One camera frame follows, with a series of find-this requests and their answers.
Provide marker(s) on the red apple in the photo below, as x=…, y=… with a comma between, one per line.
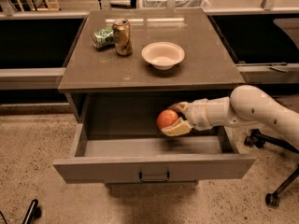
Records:
x=166, y=118

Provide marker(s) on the gold soda can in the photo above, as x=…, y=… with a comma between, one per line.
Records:
x=122, y=37

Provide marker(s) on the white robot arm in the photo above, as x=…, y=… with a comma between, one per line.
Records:
x=247, y=106

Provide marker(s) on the black drawer handle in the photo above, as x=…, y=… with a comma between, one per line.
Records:
x=153, y=178

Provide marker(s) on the clear plastic bin background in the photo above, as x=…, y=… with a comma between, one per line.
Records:
x=141, y=4

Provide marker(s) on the black caster bottom left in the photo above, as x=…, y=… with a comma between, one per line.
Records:
x=33, y=212

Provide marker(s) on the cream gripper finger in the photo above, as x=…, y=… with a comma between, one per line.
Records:
x=181, y=107
x=179, y=127

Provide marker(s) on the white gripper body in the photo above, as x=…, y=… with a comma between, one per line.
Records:
x=198, y=114

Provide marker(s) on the green crushed can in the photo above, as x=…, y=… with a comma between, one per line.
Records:
x=103, y=38

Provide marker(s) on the open grey top drawer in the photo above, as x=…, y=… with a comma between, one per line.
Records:
x=117, y=138

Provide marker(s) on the grey cabinet with counter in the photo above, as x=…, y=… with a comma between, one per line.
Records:
x=206, y=65

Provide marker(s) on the white paper bowl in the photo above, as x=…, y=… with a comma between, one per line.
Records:
x=163, y=55

